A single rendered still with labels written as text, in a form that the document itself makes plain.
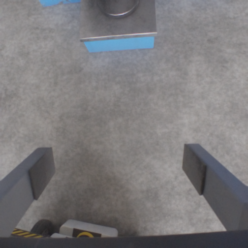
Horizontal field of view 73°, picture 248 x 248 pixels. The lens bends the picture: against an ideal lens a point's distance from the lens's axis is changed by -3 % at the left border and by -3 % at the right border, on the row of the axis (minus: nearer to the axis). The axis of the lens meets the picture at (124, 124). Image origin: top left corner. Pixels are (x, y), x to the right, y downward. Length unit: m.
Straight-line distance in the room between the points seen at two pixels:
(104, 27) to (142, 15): 0.21
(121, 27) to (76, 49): 0.33
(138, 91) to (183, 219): 0.70
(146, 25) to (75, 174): 0.86
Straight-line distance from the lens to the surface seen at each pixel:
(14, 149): 1.19
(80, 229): 0.92
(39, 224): 1.01
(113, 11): 0.98
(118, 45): 1.05
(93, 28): 1.02
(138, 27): 0.98
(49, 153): 0.17
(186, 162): 0.17
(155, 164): 0.93
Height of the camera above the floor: 0.93
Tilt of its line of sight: 80 degrees down
